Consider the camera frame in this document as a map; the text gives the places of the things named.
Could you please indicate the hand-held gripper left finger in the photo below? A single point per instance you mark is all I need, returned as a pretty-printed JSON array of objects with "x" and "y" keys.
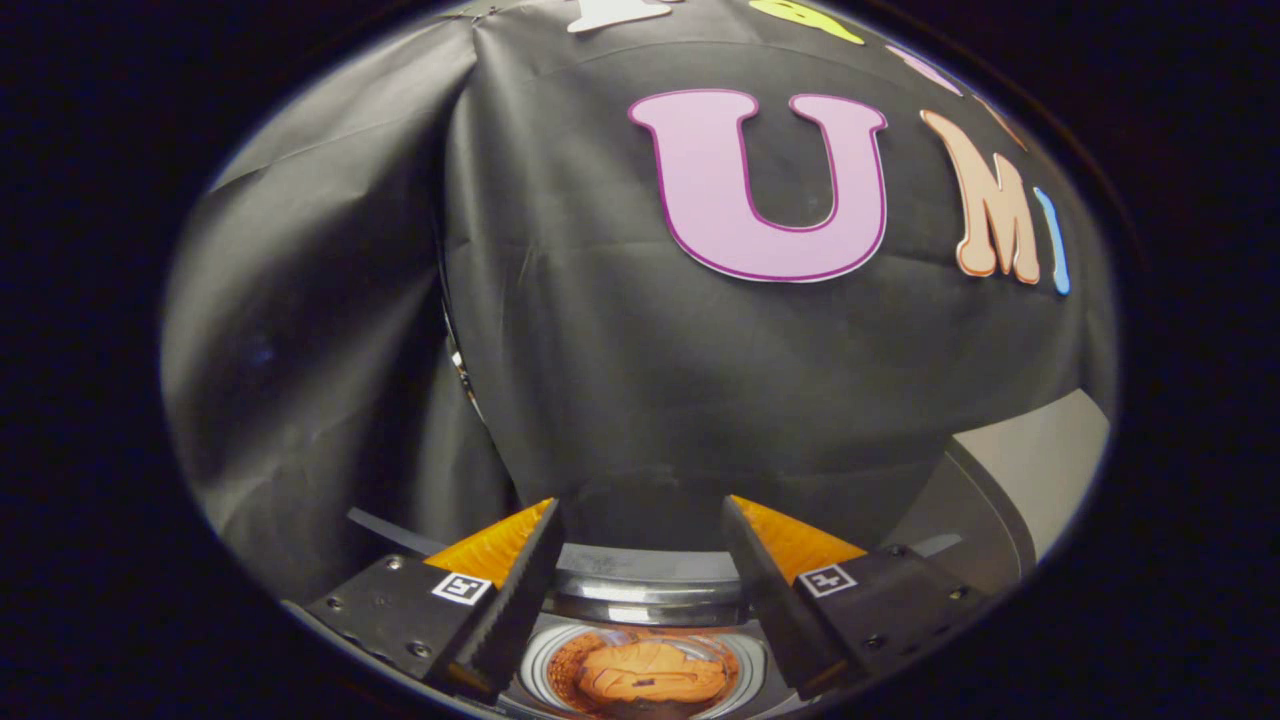
[{"x": 515, "y": 620}]

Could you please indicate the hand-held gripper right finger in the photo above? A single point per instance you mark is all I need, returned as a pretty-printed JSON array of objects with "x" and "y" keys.
[{"x": 780, "y": 610}]

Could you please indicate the grey washing machine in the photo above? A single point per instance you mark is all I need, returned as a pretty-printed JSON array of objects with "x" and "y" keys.
[{"x": 650, "y": 595}]

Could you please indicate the orange shirt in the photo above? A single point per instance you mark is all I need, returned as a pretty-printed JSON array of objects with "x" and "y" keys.
[{"x": 650, "y": 672}]

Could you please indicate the dark washing machine lid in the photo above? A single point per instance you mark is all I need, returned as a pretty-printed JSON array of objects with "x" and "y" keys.
[{"x": 645, "y": 515}]

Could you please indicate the black backdrop cloth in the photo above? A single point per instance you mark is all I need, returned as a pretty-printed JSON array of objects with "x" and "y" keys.
[{"x": 600, "y": 350}]

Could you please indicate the cream cabinet with dark frame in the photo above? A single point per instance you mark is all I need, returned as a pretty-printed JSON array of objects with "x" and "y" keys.
[{"x": 1040, "y": 470}]

